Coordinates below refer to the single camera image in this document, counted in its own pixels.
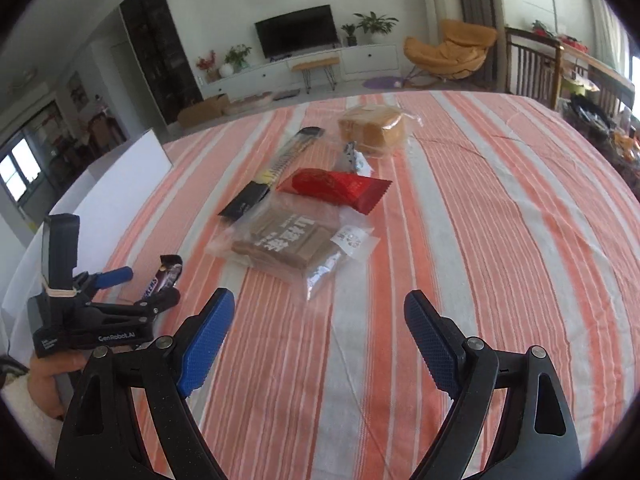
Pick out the clear packet of brown biscuits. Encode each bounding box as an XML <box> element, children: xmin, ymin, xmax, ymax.
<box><xmin>207</xmin><ymin>199</ymin><xmax>378</xmax><ymax>303</ymax></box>

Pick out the sliced bread packet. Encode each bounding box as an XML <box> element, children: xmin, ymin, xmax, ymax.
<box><xmin>337</xmin><ymin>104</ymin><xmax>423</xmax><ymax>178</ymax></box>

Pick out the red flower arrangement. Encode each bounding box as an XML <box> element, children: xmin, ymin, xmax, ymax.
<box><xmin>196</xmin><ymin>51</ymin><xmax>218</xmax><ymax>81</ymax></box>

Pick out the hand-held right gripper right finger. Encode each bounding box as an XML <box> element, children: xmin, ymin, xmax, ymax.
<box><xmin>404</xmin><ymin>290</ymin><xmax>583</xmax><ymax>480</ymax></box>

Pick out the pile of household clutter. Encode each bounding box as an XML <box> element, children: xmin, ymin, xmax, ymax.
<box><xmin>560</xmin><ymin>95</ymin><xmax>640</xmax><ymax>171</ymax></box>

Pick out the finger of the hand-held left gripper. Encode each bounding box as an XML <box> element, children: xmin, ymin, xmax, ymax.
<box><xmin>87</xmin><ymin>287</ymin><xmax>182</xmax><ymax>326</ymax></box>
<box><xmin>75</xmin><ymin>266</ymin><xmax>135</xmax><ymax>293</ymax></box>

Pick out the large green potted plant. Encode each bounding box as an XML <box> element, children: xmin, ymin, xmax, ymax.
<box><xmin>355</xmin><ymin>11</ymin><xmax>399</xmax><ymax>45</ymax></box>

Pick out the long striped stick packet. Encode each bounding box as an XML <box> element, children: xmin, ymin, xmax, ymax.
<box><xmin>257</xmin><ymin>126</ymin><xmax>326</xmax><ymax>183</ymax></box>

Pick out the dining table with chairs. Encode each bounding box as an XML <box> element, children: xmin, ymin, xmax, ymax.
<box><xmin>50</xmin><ymin>105</ymin><xmax>128</xmax><ymax>161</ymax></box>

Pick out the red snack packet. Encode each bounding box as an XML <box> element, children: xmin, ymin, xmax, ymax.
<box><xmin>276</xmin><ymin>169</ymin><xmax>393</xmax><ymax>216</ymax></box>

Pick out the leafy plant in glass vase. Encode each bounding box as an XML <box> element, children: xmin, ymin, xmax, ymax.
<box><xmin>225</xmin><ymin>44</ymin><xmax>252</xmax><ymax>73</ymax></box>

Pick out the framed wall picture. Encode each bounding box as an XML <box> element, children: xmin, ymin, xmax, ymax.
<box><xmin>67</xmin><ymin>71</ymin><xmax>90</xmax><ymax>111</ymax></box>

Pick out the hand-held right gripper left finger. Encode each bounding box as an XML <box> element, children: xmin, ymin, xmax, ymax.
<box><xmin>54</xmin><ymin>287</ymin><xmax>236</xmax><ymax>480</ymax></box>

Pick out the brown chocolate bar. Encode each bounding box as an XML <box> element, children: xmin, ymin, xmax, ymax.
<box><xmin>137</xmin><ymin>255</ymin><xmax>183</xmax><ymax>301</ymax></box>

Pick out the orange lounge chair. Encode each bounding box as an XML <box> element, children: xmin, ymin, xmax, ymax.
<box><xmin>404</xmin><ymin>19</ymin><xmax>498</xmax><ymax>86</ymax></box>

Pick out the dark wooden crib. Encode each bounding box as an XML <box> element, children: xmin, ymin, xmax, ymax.
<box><xmin>505</xmin><ymin>25</ymin><xmax>636</xmax><ymax>111</ymax></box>

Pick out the brown cardboard box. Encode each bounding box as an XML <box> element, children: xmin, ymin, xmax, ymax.
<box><xmin>177</xmin><ymin>94</ymin><xmax>231</xmax><ymax>128</ymax></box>

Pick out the wooden bench with metal legs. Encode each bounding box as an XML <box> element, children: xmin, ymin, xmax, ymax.
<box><xmin>291</xmin><ymin>57</ymin><xmax>341</xmax><ymax>93</ymax></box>

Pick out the white television cabinet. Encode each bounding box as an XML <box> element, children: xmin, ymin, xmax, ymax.
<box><xmin>200</xmin><ymin>42</ymin><xmax>401</xmax><ymax>101</ymax></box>

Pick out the small black snack packet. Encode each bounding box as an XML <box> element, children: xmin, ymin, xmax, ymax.
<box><xmin>218</xmin><ymin>180</ymin><xmax>275</xmax><ymax>221</ymax></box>

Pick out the black television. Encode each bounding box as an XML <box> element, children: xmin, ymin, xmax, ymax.
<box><xmin>255</xmin><ymin>5</ymin><xmax>337</xmax><ymax>59</ymax></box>

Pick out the person's left hand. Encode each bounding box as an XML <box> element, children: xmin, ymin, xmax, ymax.
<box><xmin>27</xmin><ymin>351</ymin><xmax>87</xmax><ymax>420</ymax></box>

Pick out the striped orange tablecloth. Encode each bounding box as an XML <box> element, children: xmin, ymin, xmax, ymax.
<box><xmin>2</xmin><ymin>91</ymin><xmax>640</xmax><ymax>480</ymax></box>

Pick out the white cardboard box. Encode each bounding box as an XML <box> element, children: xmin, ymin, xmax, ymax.
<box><xmin>0</xmin><ymin>129</ymin><xmax>174</xmax><ymax>356</ymax></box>

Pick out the black glass display cabinet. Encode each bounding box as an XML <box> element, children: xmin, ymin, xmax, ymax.
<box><xmin>120</xmin><ymin>0</ymin><xmax>203</xmax><ymax>126</ymax></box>

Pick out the pile of toys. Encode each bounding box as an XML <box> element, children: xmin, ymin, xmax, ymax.
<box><xmin>530</xmin><ymin>20</ymin><xmax>591</xmax><ymax>53</ymax></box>

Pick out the beige oval cushion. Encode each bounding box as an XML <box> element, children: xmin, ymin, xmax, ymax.
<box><xmin>227</xmin><ymin>91</ymin><xmax>275</xmax><ymax>113</ymax></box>

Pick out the person's left forearm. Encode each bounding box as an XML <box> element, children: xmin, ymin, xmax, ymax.
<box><xmin>0</xmin><ymin>355</ymin><xmax>63</xmax><ymax>461</ymax></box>

